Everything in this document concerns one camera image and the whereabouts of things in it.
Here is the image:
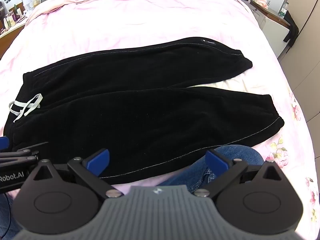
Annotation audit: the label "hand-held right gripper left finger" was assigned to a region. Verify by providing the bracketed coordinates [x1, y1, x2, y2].
[31, 149, 123, 198]

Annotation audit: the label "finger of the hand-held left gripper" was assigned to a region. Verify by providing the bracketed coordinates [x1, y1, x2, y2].
[0, 141, 49, 167]
[0, 136, 10, 153]

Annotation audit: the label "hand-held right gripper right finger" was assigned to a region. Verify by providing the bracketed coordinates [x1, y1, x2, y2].
[194, 149, 286, 198]

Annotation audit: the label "black pants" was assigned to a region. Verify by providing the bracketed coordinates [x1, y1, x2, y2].
[3, 37, 285, 185]

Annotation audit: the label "person's right leg in jeans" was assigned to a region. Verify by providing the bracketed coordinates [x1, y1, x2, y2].
[160, 144, 264, 193]

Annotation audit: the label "person's leg in jeans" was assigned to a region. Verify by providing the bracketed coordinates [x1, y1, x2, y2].
[0, 192, 23, 240]
[160, 144, 264, 193]

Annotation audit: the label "person's left leg in jeans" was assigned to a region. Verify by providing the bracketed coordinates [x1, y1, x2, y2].
[0, 192, 23, 240]

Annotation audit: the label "wooden nightstand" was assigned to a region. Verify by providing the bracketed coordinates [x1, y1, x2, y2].
[0, 17, 27, 58]

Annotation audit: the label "group of bottles on nightstand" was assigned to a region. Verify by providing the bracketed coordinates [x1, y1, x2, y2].
[2, 4, 26, 29]

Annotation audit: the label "white cabinet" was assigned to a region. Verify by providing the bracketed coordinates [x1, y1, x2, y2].
[259, 12, 292, 60]

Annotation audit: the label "black hanging cloth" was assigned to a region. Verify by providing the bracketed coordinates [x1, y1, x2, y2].
[283, 11, 299, 48]

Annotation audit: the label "pink floral bed sheet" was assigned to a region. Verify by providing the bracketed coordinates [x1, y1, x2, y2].
[0, 0, 320, 240]

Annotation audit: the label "wooden desk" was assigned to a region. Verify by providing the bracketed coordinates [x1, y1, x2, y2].
[247, 0, 292, 27]

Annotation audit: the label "green plastic bottle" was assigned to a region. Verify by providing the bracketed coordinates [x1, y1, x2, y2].
[278, 2, 288, 19]

